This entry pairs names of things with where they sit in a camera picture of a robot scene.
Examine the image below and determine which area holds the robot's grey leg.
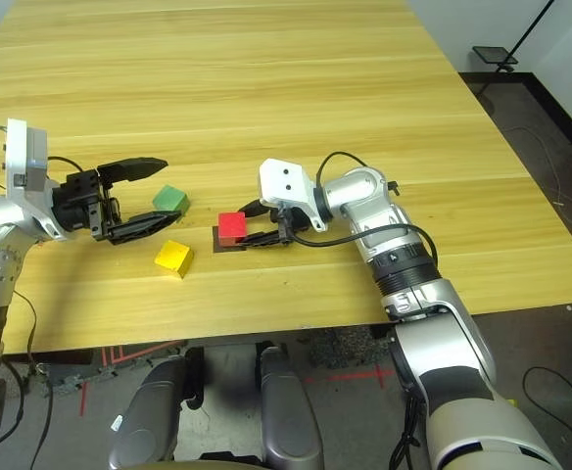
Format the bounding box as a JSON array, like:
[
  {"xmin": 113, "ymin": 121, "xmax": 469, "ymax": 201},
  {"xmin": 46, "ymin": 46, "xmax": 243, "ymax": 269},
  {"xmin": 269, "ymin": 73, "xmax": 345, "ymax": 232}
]
[
  {"xmin": 259, "ymin": 346, "xmax": 325, "ymax": 470},
  {"xmin": 108, "ymin": 354, "xmax": 189, "ymax": 466}
]

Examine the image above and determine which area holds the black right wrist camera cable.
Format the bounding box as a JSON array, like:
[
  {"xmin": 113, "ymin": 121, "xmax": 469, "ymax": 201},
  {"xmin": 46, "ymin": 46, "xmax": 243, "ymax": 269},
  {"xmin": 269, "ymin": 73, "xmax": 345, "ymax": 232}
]
[{"xmin": 288, "ymin": 150, "xmax": 439, "ymax": 268}]

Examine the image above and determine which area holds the black stand with plate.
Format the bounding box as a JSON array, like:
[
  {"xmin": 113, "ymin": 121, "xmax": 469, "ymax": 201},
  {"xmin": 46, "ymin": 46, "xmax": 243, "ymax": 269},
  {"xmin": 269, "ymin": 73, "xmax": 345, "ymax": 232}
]
[{"xmin": 471, "ymin": 0, "xmax": 556, "ymax": 74}]

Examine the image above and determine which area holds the red wooden block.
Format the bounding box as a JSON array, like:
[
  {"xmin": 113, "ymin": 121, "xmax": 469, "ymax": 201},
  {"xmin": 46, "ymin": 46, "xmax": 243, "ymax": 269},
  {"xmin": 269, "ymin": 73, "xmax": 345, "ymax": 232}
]
[{"xmin": 217, "ymin": 211, "xmax": 248, "ymax": 248}]

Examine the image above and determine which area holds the robot's grey right leg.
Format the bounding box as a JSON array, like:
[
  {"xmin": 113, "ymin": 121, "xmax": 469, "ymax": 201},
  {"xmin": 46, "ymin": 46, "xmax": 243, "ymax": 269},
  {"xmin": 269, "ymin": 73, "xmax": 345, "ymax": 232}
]
[{"xmin": 259, "ymin": 346, "xmax": 325, "ymax": 470}]

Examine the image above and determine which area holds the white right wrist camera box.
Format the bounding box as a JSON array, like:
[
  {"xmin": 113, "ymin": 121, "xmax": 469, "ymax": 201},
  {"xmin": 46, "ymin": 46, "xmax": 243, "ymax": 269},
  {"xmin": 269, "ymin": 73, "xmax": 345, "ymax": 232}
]
[{"xmin": 258, "ymin": 158, "xmax": 329, "ymax": 232}]

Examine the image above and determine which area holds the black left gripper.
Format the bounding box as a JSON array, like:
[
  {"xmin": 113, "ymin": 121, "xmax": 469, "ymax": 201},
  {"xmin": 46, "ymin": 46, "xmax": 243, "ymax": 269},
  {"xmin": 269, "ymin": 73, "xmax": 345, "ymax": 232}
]
[{"xmin": 50, "ymin": 157, "xmax": 183, "ymax": 246}]

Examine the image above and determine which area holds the robot's grey left leg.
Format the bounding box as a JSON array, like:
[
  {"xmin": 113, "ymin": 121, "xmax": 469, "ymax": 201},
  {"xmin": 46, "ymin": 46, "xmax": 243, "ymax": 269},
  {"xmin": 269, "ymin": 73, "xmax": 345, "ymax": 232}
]
[{"xmin": 108, "ymin": 354, "xmax": 189, "ymax": 466}]

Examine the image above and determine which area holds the green wooden block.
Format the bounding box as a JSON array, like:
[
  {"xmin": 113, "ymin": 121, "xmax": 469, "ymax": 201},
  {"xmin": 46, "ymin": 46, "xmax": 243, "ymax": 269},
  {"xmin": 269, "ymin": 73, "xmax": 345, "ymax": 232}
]
[{"xmin": 152, "ymin": 184, "xmax": 190, "ymax": 219}]

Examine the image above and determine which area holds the thin white floor cable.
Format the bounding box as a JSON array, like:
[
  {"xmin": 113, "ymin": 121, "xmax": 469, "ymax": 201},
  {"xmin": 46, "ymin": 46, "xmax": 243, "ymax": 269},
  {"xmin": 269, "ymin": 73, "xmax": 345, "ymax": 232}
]
[{"xmin": 505, "ymin": 126, "xmax": 572, "ymax": 231}]

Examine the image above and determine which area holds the black square pad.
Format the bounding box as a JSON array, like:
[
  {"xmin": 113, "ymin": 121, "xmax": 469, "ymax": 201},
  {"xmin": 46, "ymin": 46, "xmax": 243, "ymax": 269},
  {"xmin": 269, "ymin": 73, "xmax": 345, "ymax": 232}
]
[{"xmin": 212, "ymin": 225, "xmax": 248, "ymax": 255}]

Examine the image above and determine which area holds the yellow wooden block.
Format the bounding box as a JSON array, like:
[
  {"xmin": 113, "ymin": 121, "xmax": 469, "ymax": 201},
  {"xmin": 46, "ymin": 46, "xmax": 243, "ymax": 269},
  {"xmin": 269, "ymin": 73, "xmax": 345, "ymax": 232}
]
[{"xmin": 154, "ymin": 239, "xmax": 195, "ymax": 280}]

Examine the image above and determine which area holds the black cable bundle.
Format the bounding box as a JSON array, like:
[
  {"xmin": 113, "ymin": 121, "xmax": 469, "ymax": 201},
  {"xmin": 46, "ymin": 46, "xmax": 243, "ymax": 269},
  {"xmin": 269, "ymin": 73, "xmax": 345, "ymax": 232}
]
[{"xmin": 388, "ymin": 391, "xmax": 424, "ymax": 470}]

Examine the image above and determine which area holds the tan robot torso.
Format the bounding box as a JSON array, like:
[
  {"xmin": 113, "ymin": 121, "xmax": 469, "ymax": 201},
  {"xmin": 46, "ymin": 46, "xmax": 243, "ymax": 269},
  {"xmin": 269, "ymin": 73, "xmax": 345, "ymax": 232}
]
[{"xmin": 158, "ymin": 457, "xmax": 267, "ymax": 470}]

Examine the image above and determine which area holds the thin hanging arm cable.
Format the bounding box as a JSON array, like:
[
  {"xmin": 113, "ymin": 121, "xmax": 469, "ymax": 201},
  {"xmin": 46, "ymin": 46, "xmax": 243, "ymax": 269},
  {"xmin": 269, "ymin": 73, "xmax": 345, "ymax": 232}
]
[{"xmin": 14, "ymin": 288, "xmax": 55, "ymax": 470}]

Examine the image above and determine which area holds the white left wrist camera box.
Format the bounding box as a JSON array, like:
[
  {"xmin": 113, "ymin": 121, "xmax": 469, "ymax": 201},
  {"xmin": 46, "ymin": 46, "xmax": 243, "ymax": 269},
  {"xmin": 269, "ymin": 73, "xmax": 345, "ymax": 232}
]
[{"xmin": 2, "ymin": 117, "xmax": 74, "ymax": 242}]

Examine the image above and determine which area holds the black floor cable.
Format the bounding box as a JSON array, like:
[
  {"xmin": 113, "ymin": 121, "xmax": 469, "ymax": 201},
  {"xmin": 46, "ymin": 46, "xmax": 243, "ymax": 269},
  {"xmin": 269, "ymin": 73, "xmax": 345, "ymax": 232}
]
[{"xmin": 523, "ymin": 366, "xmax": 572, "ymax": 470}]

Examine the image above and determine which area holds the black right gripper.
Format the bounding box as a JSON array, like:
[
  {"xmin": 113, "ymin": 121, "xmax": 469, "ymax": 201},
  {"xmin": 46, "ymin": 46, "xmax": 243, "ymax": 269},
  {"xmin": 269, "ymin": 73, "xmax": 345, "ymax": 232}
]
[{"xmin": 236, "ymin": 198, "xmax": 312, "ymax": 248}]

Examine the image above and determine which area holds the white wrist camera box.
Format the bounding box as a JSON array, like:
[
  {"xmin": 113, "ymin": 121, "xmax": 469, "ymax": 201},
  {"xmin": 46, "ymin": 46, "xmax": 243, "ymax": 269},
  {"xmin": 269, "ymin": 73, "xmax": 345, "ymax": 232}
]
[
  {"xmin": 2, "ymin": 117, "xmax": 74, "ymax": 242},
  {"xmin": 258, "ymin": 158, "xmax": 329, "ymax": 232}
]

